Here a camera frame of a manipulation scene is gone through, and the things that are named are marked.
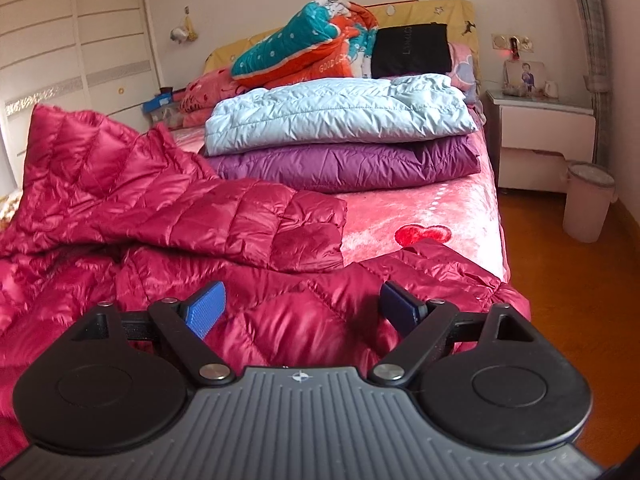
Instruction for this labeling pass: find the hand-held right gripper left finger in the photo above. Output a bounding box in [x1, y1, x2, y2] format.
[70, 280, 237, 387]

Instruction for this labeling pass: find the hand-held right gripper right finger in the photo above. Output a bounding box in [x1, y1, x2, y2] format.
[369, 280, 538, 389]

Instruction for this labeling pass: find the red down jacket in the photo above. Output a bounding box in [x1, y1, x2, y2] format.
[0, 104, 532, 463]

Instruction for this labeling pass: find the pink plush bed blanket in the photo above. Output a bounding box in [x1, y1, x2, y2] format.
[170, 122, 512, 287]

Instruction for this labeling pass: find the purple down jacket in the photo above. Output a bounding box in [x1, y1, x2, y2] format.
[202, 132, 483, 195]

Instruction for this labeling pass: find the blue storage box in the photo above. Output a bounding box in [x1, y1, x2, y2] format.
[142, 87, 187, 129]

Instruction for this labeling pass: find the light blue down jacket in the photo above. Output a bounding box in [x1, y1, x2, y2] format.
[204, 74, 478, 157]

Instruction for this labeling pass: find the pink trash bin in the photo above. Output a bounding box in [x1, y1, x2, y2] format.
[562, 161, 617, 245]

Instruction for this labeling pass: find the pink heart-print pillow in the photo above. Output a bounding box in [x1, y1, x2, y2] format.
[179, 67, 261, 129]

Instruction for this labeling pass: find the white nightstand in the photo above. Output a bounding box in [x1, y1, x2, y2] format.
[482, 89, 599, 194]

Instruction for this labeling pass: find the floral cloth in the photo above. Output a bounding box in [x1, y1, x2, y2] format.
[0, 189, 24, 234]

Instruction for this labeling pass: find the pink pillow with blue hearts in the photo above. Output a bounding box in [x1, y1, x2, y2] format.
[446, 42, 482, 107]

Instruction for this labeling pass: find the framed photo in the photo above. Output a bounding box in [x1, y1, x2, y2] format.
[504, 60, 546, 97]

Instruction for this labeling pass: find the teal and orange quilt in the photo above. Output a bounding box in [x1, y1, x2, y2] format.
[231, 0, 379, 90]

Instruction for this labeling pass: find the yellow headboard cover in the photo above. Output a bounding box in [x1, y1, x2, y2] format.
[202, 0, 476, 77]

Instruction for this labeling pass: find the white wardrobe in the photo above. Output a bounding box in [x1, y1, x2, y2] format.
[0, 0, 162, 163]

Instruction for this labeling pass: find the plaid curtain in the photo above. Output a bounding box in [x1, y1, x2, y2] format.
[565, 0, 617, 107]

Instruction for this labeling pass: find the hanging wall ornament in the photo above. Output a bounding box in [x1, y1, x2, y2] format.
[169, 6, 197, 44]

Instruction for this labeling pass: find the wall socket plate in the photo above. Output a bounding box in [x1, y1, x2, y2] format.
[491, 33, 532, 54]

